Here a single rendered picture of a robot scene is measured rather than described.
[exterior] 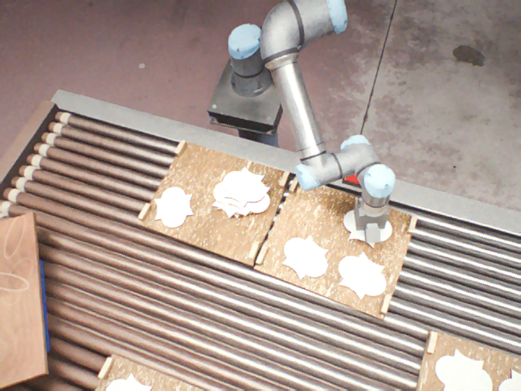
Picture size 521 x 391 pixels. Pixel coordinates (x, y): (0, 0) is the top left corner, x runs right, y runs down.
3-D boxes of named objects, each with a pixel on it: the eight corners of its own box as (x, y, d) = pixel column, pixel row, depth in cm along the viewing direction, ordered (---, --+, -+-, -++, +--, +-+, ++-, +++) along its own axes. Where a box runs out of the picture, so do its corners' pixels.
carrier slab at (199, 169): (185, 142, 175) (184, 140, 174) (291, 175, 165) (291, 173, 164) (139, 226, 161) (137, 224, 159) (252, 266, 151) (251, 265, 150)
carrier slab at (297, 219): (296, 178, 164) (296, 176, 163) (417, 218, 154) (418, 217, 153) (254, 270, 151) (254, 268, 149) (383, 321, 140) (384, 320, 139)
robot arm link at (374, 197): (387, 156, 126) (402, 182, 122) (380, 177, 135) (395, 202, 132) (358, 166, 125) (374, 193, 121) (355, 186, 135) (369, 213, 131)
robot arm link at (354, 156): (329, 142, 131) (346, 174, 126) (366, 129, 132) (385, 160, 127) (327, 157, 138) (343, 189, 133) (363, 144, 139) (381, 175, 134)
